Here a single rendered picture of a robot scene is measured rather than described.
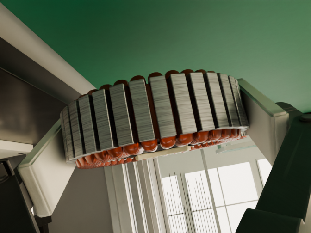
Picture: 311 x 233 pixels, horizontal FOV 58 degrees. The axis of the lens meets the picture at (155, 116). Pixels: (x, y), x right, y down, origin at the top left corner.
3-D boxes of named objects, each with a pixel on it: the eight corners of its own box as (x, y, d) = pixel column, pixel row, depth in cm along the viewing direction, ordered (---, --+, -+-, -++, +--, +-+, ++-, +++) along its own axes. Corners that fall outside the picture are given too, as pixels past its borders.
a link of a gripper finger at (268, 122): (271, 115, 12) (289, 112, 12) (232, 79, 19) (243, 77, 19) (276, 174, 13) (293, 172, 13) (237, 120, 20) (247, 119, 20)
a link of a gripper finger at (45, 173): (52, 216, 14) (37, 219, 14) (83, 151, 20) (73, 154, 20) (30, 163, 13) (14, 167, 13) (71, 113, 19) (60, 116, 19)
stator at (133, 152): (17, 95, 13) (26, 174, 12) (257, 43, 12) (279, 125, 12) (93, 126, 24) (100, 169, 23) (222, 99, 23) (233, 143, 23)
